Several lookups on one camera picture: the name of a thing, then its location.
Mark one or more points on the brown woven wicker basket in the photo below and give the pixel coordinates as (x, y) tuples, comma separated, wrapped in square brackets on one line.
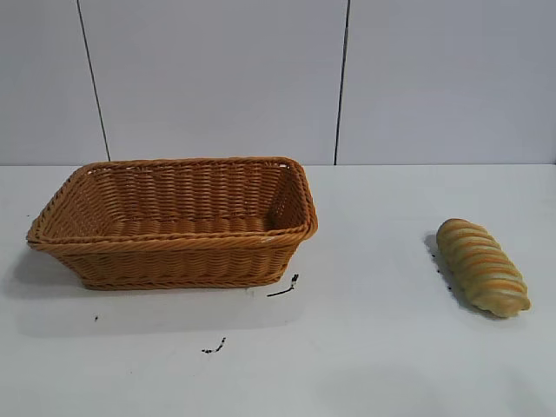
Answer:
[(174, 260)]

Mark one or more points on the long striped bread loaf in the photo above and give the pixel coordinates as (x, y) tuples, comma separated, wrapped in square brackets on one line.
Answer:
[(482, 269)]

